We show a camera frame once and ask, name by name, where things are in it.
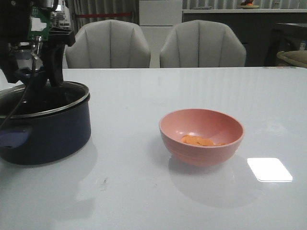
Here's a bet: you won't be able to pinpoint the grey upholstered chair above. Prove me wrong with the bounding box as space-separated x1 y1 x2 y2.
65 20 151 69
159 20 247 68

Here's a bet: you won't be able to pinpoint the red barrier belt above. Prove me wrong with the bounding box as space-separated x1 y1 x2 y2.
75 11 134 18

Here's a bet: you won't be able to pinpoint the glass lid with blue knob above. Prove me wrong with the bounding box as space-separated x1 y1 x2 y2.
0 81 89 119

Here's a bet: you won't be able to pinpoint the fruit bowl on counter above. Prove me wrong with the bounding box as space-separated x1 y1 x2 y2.
238 0 260 9

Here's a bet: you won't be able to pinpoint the left grey upholstered chair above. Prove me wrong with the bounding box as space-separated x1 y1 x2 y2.
65 20 151 69

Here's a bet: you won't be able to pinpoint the dark blue cooking pot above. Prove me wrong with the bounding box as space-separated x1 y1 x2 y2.
0 94 91 165

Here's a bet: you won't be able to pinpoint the grey curtain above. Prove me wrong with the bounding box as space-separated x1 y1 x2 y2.
65 0 139 33

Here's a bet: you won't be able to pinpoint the orange ham slices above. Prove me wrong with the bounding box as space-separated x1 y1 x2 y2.
181 135 226 146

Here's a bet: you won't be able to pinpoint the right grey upholstered chair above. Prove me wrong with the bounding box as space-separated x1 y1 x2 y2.
159 20 247 68

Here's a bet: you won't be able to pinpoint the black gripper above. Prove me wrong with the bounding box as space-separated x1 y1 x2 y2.
0 0 75 87

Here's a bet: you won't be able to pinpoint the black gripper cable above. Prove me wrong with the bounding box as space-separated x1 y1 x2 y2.
0 35 43 131

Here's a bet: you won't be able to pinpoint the pink plastic bowl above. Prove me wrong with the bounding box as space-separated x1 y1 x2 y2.
159 109 244 167

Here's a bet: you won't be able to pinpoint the white cabinet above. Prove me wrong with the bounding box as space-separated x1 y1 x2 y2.
139 0 182 68

